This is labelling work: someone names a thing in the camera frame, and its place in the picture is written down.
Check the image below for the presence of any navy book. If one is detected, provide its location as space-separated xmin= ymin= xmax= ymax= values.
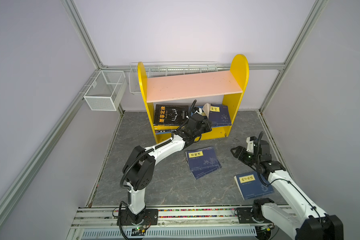
xmin=234 ymin=171 xmax=275 ymax=200
xmin=186 ymin=147 xmax=221 ymax=172
xmin=192 ymin=166 xmax=221 ymax=180
xmin=203 ymin=104 xmax=232 ymax=128

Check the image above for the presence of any black book yellow title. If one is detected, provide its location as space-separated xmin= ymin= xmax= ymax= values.
xmin=154 ymin=105 xmax=189 ymax=126

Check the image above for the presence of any yellow cartoon book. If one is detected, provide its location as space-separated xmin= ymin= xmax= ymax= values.
xmin=154 ymin=125 xmax=180 ymax=131

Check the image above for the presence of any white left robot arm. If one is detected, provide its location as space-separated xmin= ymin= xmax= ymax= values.
xmin=120 ymin=113 xmax=212 ymax=224

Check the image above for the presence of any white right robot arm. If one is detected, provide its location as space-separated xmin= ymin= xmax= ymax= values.
xmin=231 ymin=133 xmax=344 ymax=240

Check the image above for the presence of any yellow pink blue bookshelf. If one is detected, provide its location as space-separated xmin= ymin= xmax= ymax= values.
xmin=137 ymin=54 xmax=250 ymax=144

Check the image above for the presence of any white mesh basket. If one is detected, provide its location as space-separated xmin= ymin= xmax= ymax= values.
xmin=84 ymin=70 xmax=128 ymax=112

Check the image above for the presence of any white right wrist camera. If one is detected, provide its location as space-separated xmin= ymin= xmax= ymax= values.
xmin=246 ymin=136 xmax=257 ymax=154

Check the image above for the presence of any white wire rack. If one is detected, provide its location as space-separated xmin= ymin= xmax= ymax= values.
xmin=129 ymin=62 xmax=219 ymax=95

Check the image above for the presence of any white vented cable duct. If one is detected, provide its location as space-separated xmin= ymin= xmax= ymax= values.
xmin=79 ymin=226 xmax=257 ymax=240

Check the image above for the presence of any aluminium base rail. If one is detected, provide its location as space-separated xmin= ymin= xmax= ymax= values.
xmin=71 ymin=204 xmax=325 ymax=227

